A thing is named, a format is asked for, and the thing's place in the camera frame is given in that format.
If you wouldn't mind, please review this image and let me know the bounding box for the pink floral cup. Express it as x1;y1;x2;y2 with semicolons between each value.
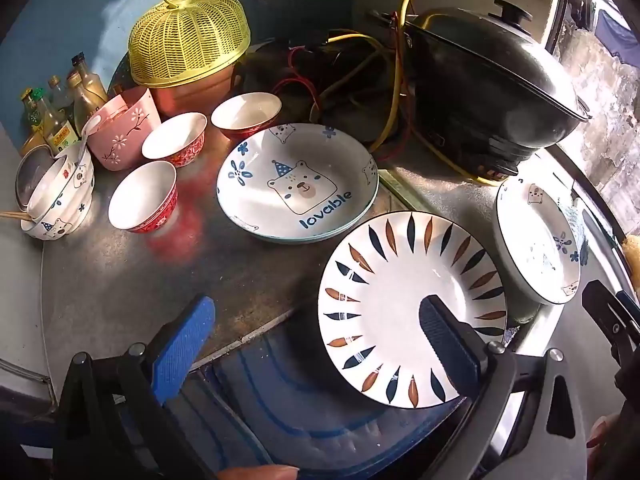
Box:
86;86;163;172

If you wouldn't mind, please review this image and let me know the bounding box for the small clear glass bottle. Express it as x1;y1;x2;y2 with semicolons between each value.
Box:
47;76;73;111

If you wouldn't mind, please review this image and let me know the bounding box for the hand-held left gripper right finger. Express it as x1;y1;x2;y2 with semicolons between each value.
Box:
419;294;589;480

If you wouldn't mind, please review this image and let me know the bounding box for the yellow mesh food cover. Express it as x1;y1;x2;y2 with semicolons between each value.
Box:
128;0;251;88

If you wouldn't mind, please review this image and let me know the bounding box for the yellow cable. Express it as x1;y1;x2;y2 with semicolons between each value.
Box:
320;0;506;186

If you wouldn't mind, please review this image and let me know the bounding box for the black wok lid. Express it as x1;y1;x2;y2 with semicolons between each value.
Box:
407;0;593;123

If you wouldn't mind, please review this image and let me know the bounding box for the red patterned bowl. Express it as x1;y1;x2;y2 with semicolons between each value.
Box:
141;111;208;168
210;92;283;142
107;160;179;234

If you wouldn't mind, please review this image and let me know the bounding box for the red braided cable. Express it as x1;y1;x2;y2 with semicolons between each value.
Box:
272;45;416;161

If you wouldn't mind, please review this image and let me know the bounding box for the gold cap glass bottle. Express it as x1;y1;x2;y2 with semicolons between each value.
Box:
66;71;103;133

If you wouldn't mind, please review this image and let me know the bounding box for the brown clay pot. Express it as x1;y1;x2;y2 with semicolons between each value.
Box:
147;57;237;118

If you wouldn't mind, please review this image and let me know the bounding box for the person's right hand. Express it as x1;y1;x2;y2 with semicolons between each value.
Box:
585;412;623;467

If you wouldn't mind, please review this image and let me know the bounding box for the green cap clear bottle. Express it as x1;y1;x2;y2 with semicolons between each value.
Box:
30;87;81;155

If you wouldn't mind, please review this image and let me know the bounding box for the small bear print deep plate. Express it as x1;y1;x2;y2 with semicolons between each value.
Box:
492;176;582;307

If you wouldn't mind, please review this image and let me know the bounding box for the white ceramic spoon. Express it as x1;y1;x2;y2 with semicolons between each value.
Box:
75;112;108;166

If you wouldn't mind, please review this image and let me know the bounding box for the black cap clear bottle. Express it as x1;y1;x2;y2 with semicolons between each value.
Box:
70;52;108;103

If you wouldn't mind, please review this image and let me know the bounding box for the blue hanging cloth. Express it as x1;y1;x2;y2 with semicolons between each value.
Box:
592;5;640;68

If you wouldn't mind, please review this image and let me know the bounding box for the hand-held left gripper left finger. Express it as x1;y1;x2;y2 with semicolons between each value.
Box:
52;294;222;480

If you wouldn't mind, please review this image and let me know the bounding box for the leaf pattern plate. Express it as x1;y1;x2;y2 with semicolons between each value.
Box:
317;211;508;409

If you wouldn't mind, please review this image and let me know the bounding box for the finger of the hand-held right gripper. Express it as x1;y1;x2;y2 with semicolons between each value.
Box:
581;280;640;368

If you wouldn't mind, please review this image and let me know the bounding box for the black electric wok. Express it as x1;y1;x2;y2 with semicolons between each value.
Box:
400;25;556;182

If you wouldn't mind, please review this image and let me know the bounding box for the metal bowl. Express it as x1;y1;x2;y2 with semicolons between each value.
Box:
14;144;56;211

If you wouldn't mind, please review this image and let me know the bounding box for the person's left hand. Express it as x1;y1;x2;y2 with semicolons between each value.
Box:
216;464;301;480

